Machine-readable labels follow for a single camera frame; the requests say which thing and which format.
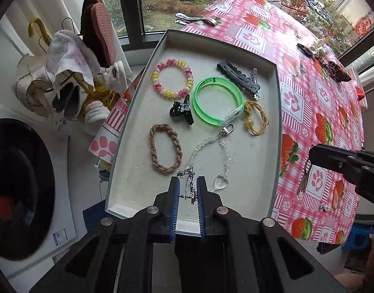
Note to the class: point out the grey slipper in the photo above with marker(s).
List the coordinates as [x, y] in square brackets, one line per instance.
[60, 97]
[73, 103]

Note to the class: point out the white pink towel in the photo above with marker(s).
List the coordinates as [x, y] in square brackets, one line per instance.
[67, 52]

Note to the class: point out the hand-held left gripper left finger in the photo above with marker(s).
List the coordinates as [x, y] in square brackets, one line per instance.
[174, 207]

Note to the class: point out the green translucent bangle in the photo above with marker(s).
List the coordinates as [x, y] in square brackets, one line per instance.
[216, 121]

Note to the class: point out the leopard print hair bow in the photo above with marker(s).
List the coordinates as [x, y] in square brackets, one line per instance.
[339, 74]

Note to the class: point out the black hair clip far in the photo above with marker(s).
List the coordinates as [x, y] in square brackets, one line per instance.
[302, 48]

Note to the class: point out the row of parked cars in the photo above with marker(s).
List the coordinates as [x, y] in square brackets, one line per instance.
[318, 6]

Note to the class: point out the strawberry print tablecloth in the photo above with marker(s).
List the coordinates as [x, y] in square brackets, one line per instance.
[296, 103]

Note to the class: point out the metal hinged tool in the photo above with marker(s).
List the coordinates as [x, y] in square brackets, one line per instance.
[190, 18]

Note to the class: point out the white fluffy slipper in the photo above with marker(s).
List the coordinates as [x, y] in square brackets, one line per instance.
[95, 114]
[118, 74]

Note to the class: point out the small silver charm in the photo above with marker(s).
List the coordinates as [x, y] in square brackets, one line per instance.
[323, 207]

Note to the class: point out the dark window frame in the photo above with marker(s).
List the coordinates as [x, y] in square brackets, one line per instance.
[135, 6]

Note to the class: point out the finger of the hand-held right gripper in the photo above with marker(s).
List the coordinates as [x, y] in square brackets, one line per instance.
[330, 160]

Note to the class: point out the brown bobby pins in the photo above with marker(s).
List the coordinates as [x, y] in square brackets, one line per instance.
[303, 183]

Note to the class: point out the black scalloped hair clip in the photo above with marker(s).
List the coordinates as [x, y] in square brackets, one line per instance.
[232, 71]

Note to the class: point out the grey cardboard tray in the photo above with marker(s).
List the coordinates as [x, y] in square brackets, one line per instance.
[135, 171]

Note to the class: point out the blue plastic stool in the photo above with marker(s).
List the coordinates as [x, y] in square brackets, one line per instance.
[358, 238]

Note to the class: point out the pink sole slipper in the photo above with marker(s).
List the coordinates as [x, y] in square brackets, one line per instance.
[103, 30]

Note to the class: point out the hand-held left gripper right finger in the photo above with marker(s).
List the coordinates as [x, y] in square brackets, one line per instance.
[201, 207]

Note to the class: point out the silver star hair clip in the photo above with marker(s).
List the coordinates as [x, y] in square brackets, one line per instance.
[254, 74]

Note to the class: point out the white washing machine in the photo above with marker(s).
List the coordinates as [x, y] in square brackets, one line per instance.
[19, 189]

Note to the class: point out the black claw clip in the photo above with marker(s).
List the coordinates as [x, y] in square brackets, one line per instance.
[182, 108]

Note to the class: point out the red plastic stool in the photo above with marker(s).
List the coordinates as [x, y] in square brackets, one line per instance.
[359, 93]

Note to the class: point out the dark brown slipper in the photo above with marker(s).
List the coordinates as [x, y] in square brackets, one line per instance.
[87, 9]

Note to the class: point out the round red window decal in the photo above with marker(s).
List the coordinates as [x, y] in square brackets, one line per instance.
[363, 26]

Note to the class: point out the white cloth bag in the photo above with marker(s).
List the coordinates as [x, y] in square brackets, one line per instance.
[31, 88]

